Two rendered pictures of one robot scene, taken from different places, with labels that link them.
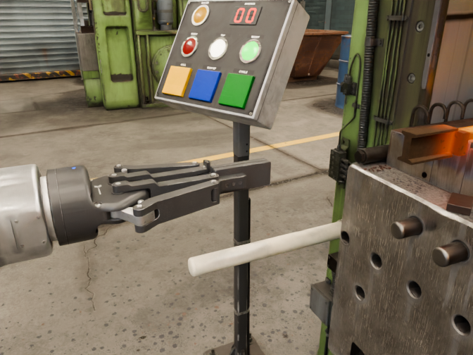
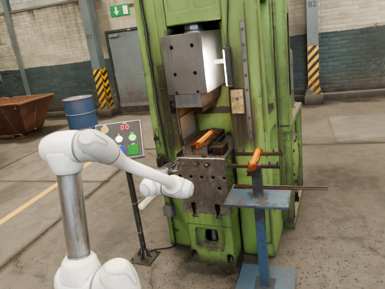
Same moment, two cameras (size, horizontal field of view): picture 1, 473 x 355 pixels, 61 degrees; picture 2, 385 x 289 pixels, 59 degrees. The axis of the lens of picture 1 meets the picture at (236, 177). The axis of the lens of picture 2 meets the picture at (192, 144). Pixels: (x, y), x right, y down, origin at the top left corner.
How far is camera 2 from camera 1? 1.82 m
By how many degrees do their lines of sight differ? 39
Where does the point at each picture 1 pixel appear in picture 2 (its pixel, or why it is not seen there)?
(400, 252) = (196, 171)
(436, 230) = (201, 162)
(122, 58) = not seen: outside the picture
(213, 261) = (145, 202)
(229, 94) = (132, 151)
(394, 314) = (199, 186)
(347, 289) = not seen: hidden behind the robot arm
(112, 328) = not seen: hidden behind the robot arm
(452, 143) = (197, 145)
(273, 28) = (137, 129)
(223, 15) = (115, 128)
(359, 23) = (154, 120)
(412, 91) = (177, 135)
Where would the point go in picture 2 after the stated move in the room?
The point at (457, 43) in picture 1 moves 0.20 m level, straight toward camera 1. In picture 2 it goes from (183, 121) to (189, 127)
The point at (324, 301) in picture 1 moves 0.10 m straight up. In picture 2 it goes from (169, 208) to (168, 198)
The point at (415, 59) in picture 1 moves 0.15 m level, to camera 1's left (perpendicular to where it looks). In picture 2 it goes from (175, 127) to (160, 133)
